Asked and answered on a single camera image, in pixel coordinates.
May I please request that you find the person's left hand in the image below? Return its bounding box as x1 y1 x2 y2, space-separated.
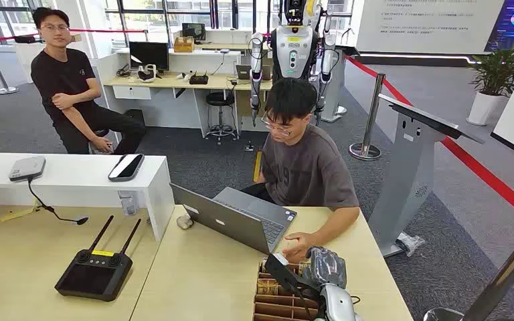
282 232 321 264

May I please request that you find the right robot hand grey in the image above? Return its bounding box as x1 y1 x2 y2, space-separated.
302 246 347 291

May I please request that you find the brown cardboard card holder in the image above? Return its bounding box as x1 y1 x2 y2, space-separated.
252 259 325 321

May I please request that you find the person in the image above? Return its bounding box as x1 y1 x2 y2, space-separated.
240 78 361 264
31 6 147 155

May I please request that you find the clear plastic bag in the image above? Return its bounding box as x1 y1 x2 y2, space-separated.
396 232 426 258

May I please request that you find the yellow chair part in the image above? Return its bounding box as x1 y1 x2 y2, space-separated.
252 150 263 183

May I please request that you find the grey kiosk lectern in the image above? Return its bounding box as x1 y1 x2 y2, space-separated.
367 94 485 259

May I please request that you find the black stool with chrome base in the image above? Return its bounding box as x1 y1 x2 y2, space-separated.
205 90 239 145

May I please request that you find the red barrier belt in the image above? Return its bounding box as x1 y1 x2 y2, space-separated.
0 28 149 46
345 55 514 220

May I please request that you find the black and white phone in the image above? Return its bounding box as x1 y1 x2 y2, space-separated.
108 153 145 183

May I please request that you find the white office desk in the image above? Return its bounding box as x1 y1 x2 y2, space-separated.
96 47 273 138

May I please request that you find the silver humanoid robot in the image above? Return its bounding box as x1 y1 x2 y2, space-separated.
248 0 340 127

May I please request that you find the black remote controller with antennas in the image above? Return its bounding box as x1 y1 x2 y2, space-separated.
54 215 143 302

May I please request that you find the black bag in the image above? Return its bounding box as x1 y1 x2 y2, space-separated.
124 108 147 136

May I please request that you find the white plant pot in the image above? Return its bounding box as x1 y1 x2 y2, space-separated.
466 92 504 126

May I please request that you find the white VR headset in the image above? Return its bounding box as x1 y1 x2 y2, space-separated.
137 64 158 84

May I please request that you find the yellow wooden box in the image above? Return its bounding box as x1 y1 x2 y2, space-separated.
173 36 195 53

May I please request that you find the white desk riser shelf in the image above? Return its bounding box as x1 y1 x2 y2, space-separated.
0 152 176 242

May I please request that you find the small black monitor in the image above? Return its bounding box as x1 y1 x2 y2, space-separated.
181 22 206 43

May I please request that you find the black computer monitor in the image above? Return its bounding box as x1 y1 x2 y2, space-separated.
128 41 170 74

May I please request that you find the green potted plant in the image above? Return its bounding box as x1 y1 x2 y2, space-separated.
467 39 514 98

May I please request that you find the grey flat device box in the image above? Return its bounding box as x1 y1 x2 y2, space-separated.
8 155 47 183

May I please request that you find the yellow tape strip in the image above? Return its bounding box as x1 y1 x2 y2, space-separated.
0 204 43 223

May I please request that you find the white counter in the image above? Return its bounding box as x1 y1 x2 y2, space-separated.
13 35 94 83

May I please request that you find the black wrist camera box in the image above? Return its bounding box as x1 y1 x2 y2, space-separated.
264 253 306 290

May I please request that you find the white pedestal stand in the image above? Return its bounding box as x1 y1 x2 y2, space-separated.
321 48 348 124

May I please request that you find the white text wall board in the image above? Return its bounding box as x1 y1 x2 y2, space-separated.
355 0 506 55

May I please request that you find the black cable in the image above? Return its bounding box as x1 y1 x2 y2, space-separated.
27 177 90 226

